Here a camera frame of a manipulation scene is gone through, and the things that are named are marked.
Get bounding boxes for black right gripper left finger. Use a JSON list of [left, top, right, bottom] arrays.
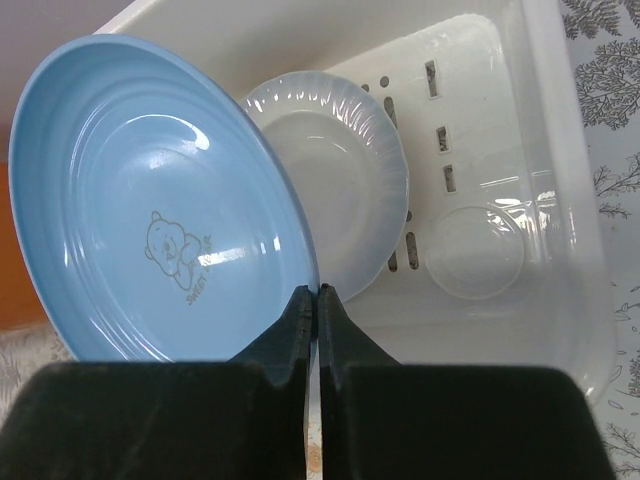
[[1, 287, 313, 479]]

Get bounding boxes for floral patterned table mat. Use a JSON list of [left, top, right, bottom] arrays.
[[0, 0, 640, 480]]

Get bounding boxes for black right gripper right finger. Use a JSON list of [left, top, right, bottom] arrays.
[[317, 285, 614, 479]]

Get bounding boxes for orange plastic tub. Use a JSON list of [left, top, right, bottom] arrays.
[[0, 162, 48, 331]]

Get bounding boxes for light blue plate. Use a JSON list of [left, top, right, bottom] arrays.
[[9, 34, 319, 361]]

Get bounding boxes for white ribbed deep plate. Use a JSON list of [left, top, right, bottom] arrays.
[[242, 71, 409, 301]]

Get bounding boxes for white plastic bin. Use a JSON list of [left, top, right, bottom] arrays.
[[103, 1, 616, 401]]

